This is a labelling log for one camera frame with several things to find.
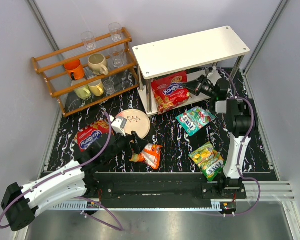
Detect yellow green Fox's bag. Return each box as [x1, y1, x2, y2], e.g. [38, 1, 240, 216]
[189, 142, 226, 182]

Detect teal Fox's candy bag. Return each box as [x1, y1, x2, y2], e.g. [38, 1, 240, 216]
[176, 106, 216, 137]

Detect clear glass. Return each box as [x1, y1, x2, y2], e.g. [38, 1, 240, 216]
[81, 31, 96, 51]
[108, 22, 122, 42]

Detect light green mug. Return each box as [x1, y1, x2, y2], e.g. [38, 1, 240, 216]
[74, 85, 91, 100]

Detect clear glass shelf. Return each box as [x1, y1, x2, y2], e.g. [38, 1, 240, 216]
[108, 46, 125, 68]
[103, 79, 116, 95]

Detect red candy bag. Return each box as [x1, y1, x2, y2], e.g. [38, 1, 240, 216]
[151, 71, 190, 115]
[74, 119, 109, 152]

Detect pink round plate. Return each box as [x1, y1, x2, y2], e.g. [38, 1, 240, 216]
[116, 109, 151, 139]

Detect white two-tier shelf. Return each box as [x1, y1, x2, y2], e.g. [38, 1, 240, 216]
[132, 26, 250, 116]

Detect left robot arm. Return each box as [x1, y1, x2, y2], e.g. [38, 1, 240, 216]
[1, 132, 149, 232]

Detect clear glass top right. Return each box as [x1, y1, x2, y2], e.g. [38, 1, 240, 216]
[108, 22, 122, 42]

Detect beige mug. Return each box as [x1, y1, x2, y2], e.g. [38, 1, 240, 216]
[88, 53, 109, 76]

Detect wooden cup rack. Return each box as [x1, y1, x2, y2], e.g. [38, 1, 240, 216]
[31, 27, 139, 117]

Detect orange candy bag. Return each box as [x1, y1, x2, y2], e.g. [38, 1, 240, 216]
[129, 143, 163, 170]

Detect orange mug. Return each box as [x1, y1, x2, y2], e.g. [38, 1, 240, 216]
[63, 59, 85, 81]

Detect yellow mug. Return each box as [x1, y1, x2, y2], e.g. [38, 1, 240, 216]
[88, 79, 104, 97]

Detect clear glass bottom shelf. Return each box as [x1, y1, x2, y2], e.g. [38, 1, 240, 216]
[103, 79, 116, 95]

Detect clear glass top left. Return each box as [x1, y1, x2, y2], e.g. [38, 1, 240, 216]
[81, 31, 96, 51]

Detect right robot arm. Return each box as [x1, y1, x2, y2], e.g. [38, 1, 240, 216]
[182, 75, 261, 199]

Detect clear glass middle shelf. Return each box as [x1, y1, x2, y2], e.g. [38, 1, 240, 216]
[108, 46, 125, 68]

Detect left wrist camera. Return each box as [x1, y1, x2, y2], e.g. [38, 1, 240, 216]
[109, 115, 127, 137]

